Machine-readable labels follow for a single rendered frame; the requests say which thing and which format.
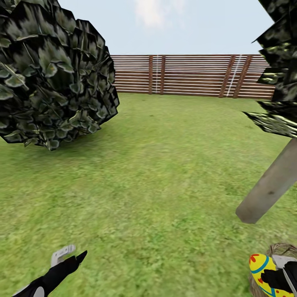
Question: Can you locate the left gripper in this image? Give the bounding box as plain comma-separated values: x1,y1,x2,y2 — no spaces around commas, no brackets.
48,251,87,287

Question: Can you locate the easter egg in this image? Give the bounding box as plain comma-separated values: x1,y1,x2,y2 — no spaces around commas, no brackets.
249,254,295,297

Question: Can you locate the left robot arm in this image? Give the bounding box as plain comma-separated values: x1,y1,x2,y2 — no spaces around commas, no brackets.
13,245,87,297

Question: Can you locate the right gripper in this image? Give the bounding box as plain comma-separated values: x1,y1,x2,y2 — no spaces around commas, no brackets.
261,269,293,293

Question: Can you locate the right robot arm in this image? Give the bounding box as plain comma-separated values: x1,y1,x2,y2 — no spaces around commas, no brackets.
261,254,297,297

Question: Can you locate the wicker basket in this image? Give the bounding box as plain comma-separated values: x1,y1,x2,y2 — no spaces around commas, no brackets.
249,242,297,297

